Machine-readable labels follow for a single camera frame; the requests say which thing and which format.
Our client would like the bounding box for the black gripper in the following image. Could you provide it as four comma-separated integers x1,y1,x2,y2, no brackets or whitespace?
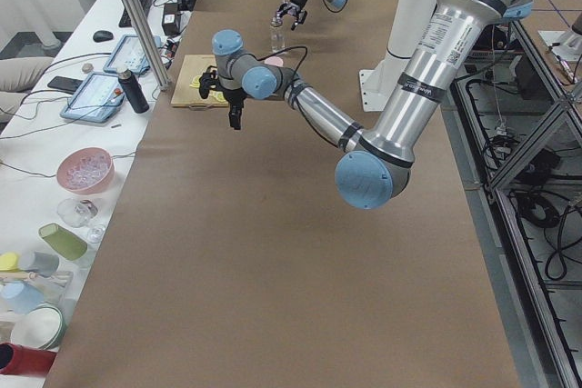
276,0,307,30
223,87,246,130

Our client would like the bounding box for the glass sauce dispenser bottle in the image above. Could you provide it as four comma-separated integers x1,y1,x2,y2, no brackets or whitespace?
270,16,286,54

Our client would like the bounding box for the pink plastic cup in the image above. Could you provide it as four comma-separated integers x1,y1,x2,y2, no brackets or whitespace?
264,55,285,67

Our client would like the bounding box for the green plastic cup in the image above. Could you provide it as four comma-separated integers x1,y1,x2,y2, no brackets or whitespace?
38,223,87,261

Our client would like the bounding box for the grey cup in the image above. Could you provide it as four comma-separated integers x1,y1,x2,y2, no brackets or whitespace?
18,251,60,276

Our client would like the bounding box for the yellow cup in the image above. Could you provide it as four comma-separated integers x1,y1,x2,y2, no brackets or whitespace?
0,252,19,272

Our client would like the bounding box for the light blue cup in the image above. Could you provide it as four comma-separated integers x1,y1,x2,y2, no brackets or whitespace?
1,282,45,314

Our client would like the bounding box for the red cup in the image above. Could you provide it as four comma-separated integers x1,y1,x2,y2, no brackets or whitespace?
1,343,57,377

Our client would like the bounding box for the wooden cutting board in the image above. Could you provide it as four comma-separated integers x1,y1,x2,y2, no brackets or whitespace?
170,55,228,109

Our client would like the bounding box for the black power adapter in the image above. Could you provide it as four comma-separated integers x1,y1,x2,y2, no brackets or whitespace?
162,3,181,36

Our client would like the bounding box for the black water bottle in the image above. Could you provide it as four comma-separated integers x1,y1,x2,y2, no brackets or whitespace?
116,65,149,114

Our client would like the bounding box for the far blue teach pendant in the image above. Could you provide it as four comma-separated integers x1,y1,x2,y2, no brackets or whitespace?
103,35,149,75

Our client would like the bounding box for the blue teach pendant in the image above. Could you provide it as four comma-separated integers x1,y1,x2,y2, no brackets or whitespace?
60,72,125,124
103,35,149,75

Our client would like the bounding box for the near blue teach pendant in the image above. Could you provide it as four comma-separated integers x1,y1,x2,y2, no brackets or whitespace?
60,72,125,124

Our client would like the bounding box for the black computer mouse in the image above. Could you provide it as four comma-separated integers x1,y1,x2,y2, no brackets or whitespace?
93,30,114,43

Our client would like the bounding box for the pink bowl with ice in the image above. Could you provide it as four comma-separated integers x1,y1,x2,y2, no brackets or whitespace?
56,147,115,194

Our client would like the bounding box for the black smartphone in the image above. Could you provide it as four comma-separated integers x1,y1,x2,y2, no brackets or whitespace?
47,75,83,95

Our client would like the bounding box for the clear wine glass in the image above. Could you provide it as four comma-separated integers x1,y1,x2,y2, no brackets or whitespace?
56,198,105,244

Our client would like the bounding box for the white green-rimmed bowl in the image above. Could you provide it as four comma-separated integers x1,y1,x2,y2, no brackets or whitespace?
10,305,65,350

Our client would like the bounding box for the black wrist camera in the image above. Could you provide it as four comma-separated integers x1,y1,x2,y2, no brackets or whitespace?
199,65,222,99

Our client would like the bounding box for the aluminium frame post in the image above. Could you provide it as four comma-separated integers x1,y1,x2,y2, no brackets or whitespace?
121,0,170,91

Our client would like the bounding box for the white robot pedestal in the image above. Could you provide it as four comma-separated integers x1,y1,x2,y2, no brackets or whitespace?
359,0,437,112

